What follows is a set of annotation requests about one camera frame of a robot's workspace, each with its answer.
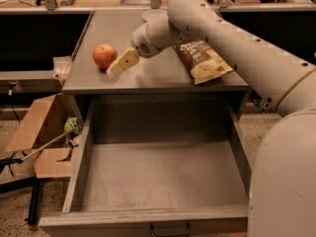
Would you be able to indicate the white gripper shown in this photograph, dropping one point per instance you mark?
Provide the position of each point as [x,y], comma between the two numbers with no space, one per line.
[140,42]

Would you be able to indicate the red apple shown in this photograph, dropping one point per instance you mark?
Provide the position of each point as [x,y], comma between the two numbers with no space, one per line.
[104,54]

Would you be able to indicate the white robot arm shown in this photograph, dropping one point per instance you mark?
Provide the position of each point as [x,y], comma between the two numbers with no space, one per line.
[282,200]

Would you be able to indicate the open grey top drawer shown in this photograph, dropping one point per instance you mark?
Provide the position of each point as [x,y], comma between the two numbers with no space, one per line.
[119,190]

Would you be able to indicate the grey metal cabinet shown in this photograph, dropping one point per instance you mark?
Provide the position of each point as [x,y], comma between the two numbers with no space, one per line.
[154,101]

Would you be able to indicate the white ceramic bowl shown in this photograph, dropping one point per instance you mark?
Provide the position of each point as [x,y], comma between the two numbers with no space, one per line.
[152,14]

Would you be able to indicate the brown yellow chip bag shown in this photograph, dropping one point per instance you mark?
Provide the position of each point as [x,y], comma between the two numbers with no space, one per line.
[202,62]

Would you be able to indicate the green object in box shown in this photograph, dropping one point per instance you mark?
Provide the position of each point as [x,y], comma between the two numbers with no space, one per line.
[72,125]

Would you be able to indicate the thin metal rod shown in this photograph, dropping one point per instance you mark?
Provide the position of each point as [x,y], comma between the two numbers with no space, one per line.
[49,143]

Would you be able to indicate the brown cardboard box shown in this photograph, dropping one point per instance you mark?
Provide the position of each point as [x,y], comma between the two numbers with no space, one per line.
[44,121]

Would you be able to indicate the black stand leg left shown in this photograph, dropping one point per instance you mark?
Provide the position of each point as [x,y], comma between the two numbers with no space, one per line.
[33,215]

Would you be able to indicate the white plastic bracket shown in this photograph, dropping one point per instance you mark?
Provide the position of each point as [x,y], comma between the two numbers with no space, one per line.
[61,67]

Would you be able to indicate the black drawer handle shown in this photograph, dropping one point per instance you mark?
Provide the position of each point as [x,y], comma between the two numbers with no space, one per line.
[183,230]

